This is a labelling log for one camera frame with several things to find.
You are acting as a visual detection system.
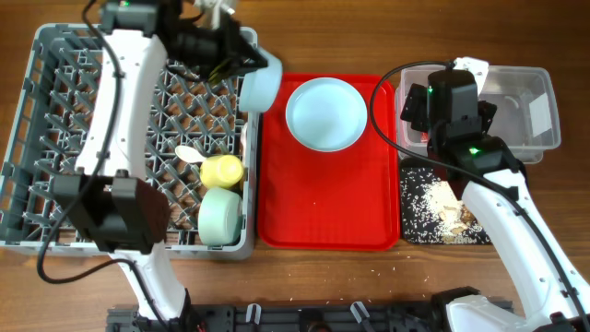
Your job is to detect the black waste tray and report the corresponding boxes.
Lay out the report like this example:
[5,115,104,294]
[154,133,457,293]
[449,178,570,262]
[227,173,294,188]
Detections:
[398,159,494,245]

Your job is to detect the grey dishwasher rack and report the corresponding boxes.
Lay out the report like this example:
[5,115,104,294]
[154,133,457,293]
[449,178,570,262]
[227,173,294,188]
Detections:
[1,24,259,260]

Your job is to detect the white plastic spoon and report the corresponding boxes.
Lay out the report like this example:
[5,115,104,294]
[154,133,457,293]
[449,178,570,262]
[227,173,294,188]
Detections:
[174,146,207,164]

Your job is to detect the red plastic tray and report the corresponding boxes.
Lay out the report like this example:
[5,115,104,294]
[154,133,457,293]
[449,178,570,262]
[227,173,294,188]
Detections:
[257,73,400,251]

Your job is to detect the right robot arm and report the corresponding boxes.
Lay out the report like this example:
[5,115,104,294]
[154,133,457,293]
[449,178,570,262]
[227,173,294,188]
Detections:
[419,69,589,331]

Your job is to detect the yellow plastic cup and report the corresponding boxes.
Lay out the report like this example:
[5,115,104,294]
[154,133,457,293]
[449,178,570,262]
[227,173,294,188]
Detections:
[200,155,244,189]

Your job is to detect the clear plastic bin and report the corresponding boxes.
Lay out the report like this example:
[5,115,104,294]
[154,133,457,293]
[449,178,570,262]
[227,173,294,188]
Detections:
[395,65,561,164]

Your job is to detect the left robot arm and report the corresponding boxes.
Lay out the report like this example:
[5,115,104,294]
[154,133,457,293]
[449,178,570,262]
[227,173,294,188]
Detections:
[52,1,269,331]

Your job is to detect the white plastic fork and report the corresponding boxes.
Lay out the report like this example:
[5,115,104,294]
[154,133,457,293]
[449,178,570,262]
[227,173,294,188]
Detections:
[240,124,248,164]

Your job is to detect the rice food leftovers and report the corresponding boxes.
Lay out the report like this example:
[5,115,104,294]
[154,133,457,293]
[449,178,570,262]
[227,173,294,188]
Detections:
[403,168,485,243]

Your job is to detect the light blue plate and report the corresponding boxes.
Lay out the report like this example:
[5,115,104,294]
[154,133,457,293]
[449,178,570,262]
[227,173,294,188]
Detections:
[285,77,368,152]

